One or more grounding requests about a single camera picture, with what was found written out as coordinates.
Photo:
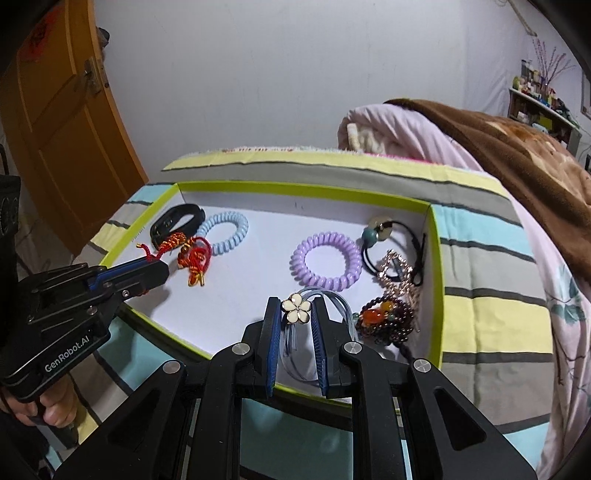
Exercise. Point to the brown fleece blanket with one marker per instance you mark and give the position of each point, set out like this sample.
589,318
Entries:
531,161

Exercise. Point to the white shelf with bottles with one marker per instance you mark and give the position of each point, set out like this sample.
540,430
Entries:
540,106

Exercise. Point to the green shallow box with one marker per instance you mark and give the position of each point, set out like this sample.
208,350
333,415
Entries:
258,230

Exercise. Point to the person's left hand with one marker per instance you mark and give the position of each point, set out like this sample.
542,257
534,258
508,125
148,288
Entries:
57,408

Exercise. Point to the purple flower branches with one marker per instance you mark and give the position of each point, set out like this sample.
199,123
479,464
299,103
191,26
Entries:
549,62

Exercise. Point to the rose gold hair clip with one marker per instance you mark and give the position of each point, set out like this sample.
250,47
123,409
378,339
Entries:
392,277

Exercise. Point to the red and gold knot charm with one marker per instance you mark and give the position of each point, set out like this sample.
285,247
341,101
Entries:
196,258

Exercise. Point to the pink floral quilt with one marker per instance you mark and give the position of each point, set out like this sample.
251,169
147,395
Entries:
568,369

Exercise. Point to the red door decoration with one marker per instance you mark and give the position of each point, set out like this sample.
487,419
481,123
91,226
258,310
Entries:
46,33

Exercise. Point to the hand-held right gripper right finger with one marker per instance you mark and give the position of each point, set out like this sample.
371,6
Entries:
318,350

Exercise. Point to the brass door lock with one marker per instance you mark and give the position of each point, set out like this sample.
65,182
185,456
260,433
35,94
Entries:
94,76

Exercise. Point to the striped bed sheet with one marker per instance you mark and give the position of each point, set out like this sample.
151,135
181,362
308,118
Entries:
485,258

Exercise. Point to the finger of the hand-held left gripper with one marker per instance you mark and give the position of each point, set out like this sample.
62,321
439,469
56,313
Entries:
143,279
122,271

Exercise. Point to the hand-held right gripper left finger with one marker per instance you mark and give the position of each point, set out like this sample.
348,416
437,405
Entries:
272,350

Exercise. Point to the wooden door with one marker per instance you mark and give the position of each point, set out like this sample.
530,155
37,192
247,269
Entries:
60,138

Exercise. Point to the black wristband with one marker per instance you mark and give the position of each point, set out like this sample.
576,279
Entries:
184,214

